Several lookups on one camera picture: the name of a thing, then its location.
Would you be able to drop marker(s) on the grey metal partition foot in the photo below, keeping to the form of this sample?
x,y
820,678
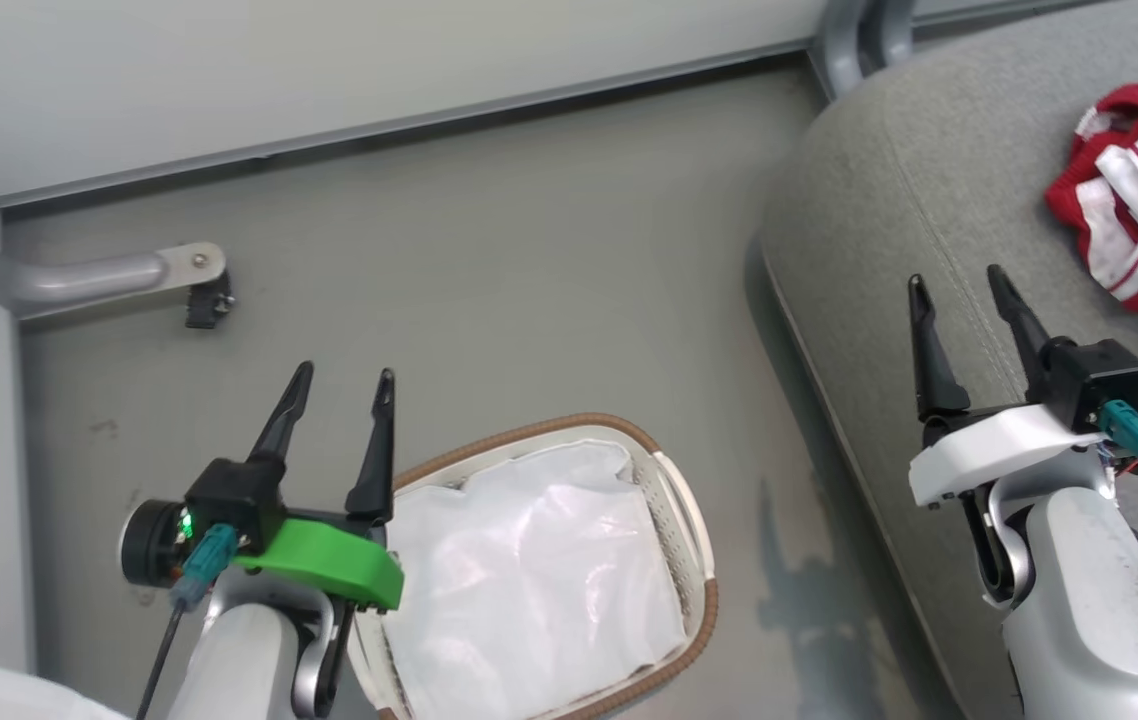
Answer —
x,y
79,280
895,30
841,45

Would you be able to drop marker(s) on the white brown-rimmed laundry basket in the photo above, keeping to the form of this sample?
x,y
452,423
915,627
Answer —
x,y
674,520

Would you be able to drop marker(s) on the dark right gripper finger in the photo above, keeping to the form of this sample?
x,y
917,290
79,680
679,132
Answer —
x,y
1019,320
931,360

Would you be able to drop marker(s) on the grey fabric sofa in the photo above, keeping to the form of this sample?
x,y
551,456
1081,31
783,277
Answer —
x,y
929,170

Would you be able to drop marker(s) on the grey partition bottom rail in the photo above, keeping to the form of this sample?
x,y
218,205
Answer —
x,y
379,125

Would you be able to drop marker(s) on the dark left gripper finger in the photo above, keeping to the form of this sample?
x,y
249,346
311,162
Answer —
x,y
281,420
375,460

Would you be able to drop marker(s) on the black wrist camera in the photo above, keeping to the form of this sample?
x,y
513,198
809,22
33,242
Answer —
x,y
234,500
1094,380

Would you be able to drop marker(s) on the white plastic basket liner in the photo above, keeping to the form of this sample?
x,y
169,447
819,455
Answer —
x,y
539,580

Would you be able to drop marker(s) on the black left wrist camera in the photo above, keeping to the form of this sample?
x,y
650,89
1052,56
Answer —
x,y
234,500

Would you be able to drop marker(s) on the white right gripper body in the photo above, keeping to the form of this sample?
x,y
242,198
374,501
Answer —
x,y
999,450

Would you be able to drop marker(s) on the black caster wheel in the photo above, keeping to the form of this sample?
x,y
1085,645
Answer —
x,y
209,305

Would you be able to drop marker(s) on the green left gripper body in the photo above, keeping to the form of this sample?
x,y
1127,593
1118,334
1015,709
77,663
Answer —
x,y
324,560

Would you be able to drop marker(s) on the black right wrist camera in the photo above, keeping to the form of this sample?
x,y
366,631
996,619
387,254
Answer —
x,y
1094,380

